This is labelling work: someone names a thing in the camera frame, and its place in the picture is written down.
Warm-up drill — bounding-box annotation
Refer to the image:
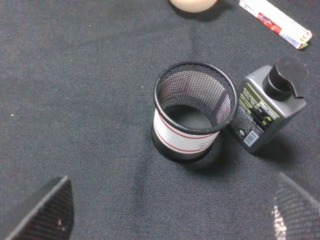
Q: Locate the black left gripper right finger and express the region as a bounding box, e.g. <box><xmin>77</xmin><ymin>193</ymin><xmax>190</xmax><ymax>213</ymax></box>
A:
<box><xmin>271</xmin><ymin>172</ymin><xmax>320</xmax><ymax>240</ymax></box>

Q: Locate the black mesh pen holder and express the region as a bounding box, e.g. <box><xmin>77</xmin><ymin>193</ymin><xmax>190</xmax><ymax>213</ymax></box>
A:
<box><xmin>152</xmin><ymin>61</ymin><xmax>239</xmax><ymax>163</ymax></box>

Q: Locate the black tablecloth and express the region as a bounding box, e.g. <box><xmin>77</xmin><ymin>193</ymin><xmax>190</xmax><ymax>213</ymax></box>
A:
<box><xmin>0</xmin><ymin>0</ymin><xmax>320</xmax><ymax>240</ymax></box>

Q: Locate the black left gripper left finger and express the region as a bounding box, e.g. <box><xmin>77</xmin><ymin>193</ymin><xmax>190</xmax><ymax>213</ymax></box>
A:
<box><xmin>0</xmin><ymin>176</ymin><xmax>75</xmax><ymax>240</ymax></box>

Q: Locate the grey bottle with black cap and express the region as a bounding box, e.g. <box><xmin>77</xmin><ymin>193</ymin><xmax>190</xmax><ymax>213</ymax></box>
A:
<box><xmin>229</xmin><ymin>56</ymin><xmax>308</xmax><ymax>154</ymax></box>

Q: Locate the white toothpaste box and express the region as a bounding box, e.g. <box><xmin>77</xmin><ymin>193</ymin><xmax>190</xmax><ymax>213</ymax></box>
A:
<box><xmin>239</xmin><ymin>0</ymin><xmax>313</xmax><ymax>50</ymax></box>

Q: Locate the cream ceramic teapot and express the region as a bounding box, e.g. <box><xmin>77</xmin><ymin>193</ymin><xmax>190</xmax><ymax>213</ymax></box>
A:
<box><xmin>170</xmin><ymin>0</ymin><xmax>217</xmax><ymax>13</ymax></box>

